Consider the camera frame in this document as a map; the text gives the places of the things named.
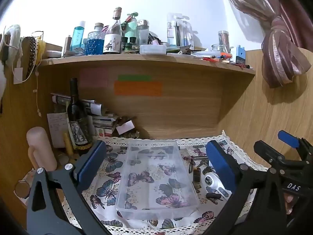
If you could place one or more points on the glass bottle with blue beads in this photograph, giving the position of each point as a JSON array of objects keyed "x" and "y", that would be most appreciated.
[{"x": 95, "y": 44}]

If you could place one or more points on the hanging blister packs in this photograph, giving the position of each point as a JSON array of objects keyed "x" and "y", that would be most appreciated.
[{"x": 178, "y": 31}]

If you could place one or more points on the brown tube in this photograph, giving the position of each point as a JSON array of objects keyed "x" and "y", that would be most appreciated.
[{"x": 67, "y": 45}]

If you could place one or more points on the white paper tag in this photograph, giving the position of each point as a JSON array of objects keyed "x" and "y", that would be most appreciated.
[{"x": 125, "y": 127}]

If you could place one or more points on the round pocket mirror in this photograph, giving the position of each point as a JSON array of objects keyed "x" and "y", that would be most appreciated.
[{"x": 22, "y": 189}]

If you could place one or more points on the frosted bottle silver cap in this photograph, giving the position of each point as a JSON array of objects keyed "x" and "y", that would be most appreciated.
[{"x": 143, "y": 33}]

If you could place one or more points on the yellow stick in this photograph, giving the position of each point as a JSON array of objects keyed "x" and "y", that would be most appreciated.
[{"x": 68, "y": 144}]

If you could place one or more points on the striped mauve curtain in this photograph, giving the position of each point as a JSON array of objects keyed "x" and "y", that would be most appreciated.
[{"x": 276, "y": 29}]

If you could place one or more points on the blue and white box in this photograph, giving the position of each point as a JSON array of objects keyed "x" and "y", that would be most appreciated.
[{"x": 240, "y": 53}]

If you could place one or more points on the white fluffy cloth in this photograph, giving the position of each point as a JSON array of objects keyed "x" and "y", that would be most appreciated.
[{"x": 11, "y": 36}]

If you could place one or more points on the dark green ink bottle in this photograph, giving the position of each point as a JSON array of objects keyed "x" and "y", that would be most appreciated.
[
  {"x": 132, "y": 44},
  {"x": 124, "y": 44}
]

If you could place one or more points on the small brown bottle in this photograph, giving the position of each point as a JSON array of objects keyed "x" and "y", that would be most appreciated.
[{"x": 196, "y": 177}]

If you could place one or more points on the clear plastic storage box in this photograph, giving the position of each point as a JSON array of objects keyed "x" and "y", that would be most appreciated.
[{"x": 154, "y": 188}]

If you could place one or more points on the wooden shelf board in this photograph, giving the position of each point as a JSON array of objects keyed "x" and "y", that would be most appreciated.
[{"x": 146, "y": 60}]

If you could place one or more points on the stack of books and papers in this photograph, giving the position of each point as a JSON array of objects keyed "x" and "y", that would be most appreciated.
[{"x": 102, "y": 122}]

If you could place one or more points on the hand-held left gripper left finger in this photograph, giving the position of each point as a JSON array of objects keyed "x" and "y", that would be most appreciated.
[{"x": 91, "y": 161}]

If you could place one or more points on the small clear lidded case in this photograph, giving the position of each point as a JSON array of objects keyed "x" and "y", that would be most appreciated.
[{"x": 152, "y": 49}]

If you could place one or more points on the pink sticky note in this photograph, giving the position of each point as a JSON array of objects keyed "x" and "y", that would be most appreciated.
[{"x": 93, "y": 77}]

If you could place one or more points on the white handwritten note paper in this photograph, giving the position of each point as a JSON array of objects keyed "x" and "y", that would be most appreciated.
[{"x": 57, "y": 129}]

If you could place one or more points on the white charger plug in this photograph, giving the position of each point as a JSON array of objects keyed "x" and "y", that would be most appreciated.
[{"x": 215, "y": 183}]

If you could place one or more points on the pink mug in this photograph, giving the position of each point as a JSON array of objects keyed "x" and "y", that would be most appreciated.
[{"x": 40, "y": 146}]

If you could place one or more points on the tall blue liquid bottle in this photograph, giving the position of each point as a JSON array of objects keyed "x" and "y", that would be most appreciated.
[{"x": 78, "y": 36}]

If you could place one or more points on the green pump bottle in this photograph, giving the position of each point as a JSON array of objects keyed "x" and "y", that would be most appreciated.
[{"x": 132, "y": 27}]

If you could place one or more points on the orange sticky note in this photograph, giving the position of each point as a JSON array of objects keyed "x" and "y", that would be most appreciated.
[{"x": 138, "y": 88}]

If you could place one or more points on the clear corked bottle white label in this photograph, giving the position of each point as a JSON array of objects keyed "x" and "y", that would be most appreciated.
[{"x": 113, "y": 39}]

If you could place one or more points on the silver hex key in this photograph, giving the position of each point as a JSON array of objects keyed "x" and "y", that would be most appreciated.
[{"x": 199, "y": 158}]

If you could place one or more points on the butterfly print lace tablecloth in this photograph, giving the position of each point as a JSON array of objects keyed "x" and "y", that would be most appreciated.
[{"x": 111, "y": 158}]

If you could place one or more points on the orange marker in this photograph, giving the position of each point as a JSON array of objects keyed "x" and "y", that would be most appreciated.
[{"x": 225, "y": 54}]

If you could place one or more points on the person's right hand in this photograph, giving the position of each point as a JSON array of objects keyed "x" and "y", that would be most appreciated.
[{"x": 289, "y": 202}]

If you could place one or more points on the dark wine bottle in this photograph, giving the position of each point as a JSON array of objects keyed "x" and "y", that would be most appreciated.
[{"x": 78, "y": 127}]

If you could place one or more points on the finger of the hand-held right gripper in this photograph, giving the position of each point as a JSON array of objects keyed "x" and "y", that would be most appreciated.
[
  {"x": 269, "y": 154},
  {"x": 288, "y": 138}
]

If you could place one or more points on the hanging headbands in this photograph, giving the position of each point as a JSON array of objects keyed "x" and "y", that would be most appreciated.
[{"x": 33, "y": 51}]

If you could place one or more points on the small empty glass jar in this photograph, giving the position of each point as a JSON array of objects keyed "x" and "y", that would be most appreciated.
[{"x": 216, "y": 48}]

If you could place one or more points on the green sticky note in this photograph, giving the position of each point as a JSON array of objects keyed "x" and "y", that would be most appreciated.
[{"x": 134, "y": 77}]

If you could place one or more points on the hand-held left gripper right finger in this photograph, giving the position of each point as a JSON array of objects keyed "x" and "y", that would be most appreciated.
[{"x": 220, "y": 164}]

